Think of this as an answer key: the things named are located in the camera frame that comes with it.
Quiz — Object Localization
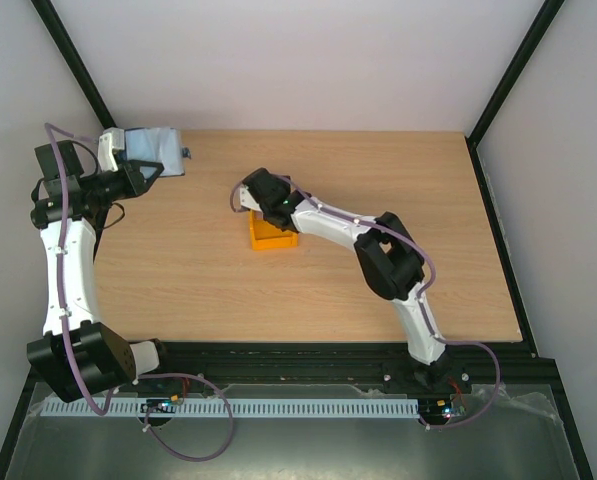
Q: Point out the blue card holder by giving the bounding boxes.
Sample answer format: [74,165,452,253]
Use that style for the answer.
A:
[124,127,191,177]

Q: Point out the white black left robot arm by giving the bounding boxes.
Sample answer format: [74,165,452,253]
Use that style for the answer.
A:
[27,140,164,402]

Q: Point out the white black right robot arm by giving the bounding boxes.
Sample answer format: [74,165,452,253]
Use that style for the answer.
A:
[230,168,449,392]

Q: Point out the yellow plastic bin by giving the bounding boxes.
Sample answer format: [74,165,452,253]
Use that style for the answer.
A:
[248,211,298,251]

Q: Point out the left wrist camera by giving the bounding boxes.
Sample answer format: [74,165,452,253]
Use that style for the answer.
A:
[97,128,126,172]

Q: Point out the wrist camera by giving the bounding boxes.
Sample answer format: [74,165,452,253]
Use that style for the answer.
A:
[235,184,262,213]
[97,128,126,172]

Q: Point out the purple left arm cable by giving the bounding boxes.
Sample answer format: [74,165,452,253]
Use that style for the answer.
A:
[44,122,235,462]

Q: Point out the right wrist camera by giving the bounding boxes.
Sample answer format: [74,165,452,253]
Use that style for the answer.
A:
[235,184,262,213]

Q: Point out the black left frame post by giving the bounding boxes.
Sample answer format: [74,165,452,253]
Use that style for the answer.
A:
[31,0,116,130]

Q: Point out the black frame post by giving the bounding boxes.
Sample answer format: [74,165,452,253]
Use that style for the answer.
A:
[31,0,116,130]
[467,0,565,146]

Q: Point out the white slotted cable duct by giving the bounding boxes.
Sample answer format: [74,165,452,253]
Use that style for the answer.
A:
[40,395,422,419]

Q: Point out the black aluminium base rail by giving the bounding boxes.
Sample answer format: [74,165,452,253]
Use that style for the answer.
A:
[160,341,563,396]

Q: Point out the black right frame post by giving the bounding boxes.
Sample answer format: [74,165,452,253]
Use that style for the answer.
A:
[467,0,565,146]

